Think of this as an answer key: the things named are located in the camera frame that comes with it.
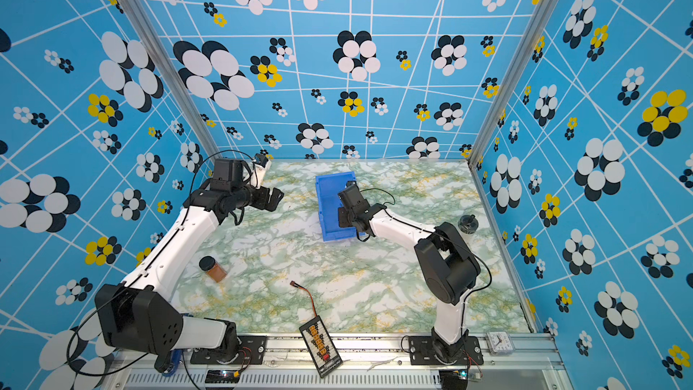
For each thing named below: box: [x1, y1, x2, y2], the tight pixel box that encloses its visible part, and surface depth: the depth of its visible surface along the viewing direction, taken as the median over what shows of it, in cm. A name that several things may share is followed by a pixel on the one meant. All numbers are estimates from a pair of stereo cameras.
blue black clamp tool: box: [161, 348, 184, 377], surface depth 72 cm
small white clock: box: [486, 331, 516, 356], surface depth 75 cm
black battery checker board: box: [298, 315, 343, 379], surface depth 75 cm
